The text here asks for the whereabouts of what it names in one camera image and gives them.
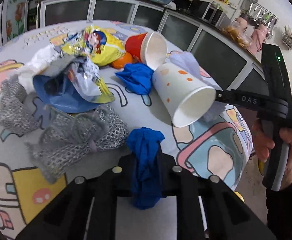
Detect white paper cup orange dots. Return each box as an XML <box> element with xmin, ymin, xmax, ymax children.
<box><xmin>153</xmin><ymin>63</ymin><xmax>216</xmax><ymax>128</ymax></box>

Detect red paper cup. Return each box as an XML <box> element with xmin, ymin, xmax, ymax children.
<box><xmin>124</xmin><ymin>31</ymin><xmax>167</xmax><ymax>71</ymax></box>

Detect blue glove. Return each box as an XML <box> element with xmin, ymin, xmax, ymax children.
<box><xmin>126</xmin><ymin>127</ymin><xmax>165</xmax><ymax>210</ymax></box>
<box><xmin>115</xmin><ymin>63</ymin><xmax>154</xmax><ymax>95</ymax></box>

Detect orange peel piece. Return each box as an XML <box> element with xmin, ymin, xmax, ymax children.
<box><xmin>111</xmin><ymin>53</ymin><xmax>133</xmax><ymax>69</ymax></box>

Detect yellow cartoon snack bag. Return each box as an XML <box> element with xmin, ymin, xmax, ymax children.
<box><xmin>60</xmin><ymin>25</ymin><xmax>126</xmax><ymax>67</ymax></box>

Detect blue snack wrapper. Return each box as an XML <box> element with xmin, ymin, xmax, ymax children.
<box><xmin>33</xmin><ymin>55</ymin><xmax>115</xmax><ymax>113</ymax></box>

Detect white tissue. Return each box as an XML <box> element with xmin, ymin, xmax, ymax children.
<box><xmin>17</xmin><ymin>44</ymin><xmax>60</xmax><ymax>94</ymax></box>

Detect grey mesh foam net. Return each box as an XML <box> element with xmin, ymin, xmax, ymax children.
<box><xmin>0</xmin><ymin>75</ymin><xmax>39</xmax><ymax>136</ymax></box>

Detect yellow rimmed trash bin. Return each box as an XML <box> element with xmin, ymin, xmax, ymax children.
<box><xmin>234</xmin><ymin>191</ymin><xmax>245</xmax><ymax>203</ymax></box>

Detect kitchen counter cabinet glass doors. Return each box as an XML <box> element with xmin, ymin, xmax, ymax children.
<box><xmin>36</xmin><ymin>0</ymin><xmax>269</xmax><ymax>95</ymax></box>

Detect person's right hand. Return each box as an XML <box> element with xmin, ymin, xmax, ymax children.
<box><xmin>251</xmin><ymin>118</ymin><xmax>292</xmax><ymax>190</ymax></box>

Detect chopstick holder basket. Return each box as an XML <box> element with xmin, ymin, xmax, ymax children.
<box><xmin>282</xmin><ymin>25</ymin><xmax>292</xmax><ymax>50</ymax></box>

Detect pink thermos flask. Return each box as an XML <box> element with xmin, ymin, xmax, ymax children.
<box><xmin>248</xmin><ymin>24</ymin><xmax>268</xmax><ymax>55</ymax></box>
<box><xmin>235</xmin><ymin>15</ymin><xmax>248</xmax><ymax>32</ymax></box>

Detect person's black sleeve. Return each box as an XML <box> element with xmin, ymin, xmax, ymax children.
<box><xmin>266</xmin><ymin>183</ymin><xmax>292</xmax><ymax>239</ymax></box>

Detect plastic bag of bread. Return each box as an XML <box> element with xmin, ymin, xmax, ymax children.
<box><xmin>222</xmin><ymin>21</ymin><xmax>252</xmax><ymax>49</ymax></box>

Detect microwave oven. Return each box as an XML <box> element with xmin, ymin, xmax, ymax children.
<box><xmin>187</xmin><ymin>0</ymin><xmax>231</xmax><ymax>29</ymax></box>

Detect cartoon printed tablecloth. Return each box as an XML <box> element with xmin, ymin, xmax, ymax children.
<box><xmin>0</xmin><ymin>21</ymin><xmax>252</xmax><ymax>239</ymax></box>

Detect flower painted door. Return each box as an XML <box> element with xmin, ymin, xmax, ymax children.
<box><xmin>1</xmin><ymin>0</ymin><xmax>26</xmax><ymax>44</ymax></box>

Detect wall utensil rack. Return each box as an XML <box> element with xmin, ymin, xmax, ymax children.
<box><xmin>240</xmin><ymin>0</ymin><xmax>279</xmax><ymax>40</ymax></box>

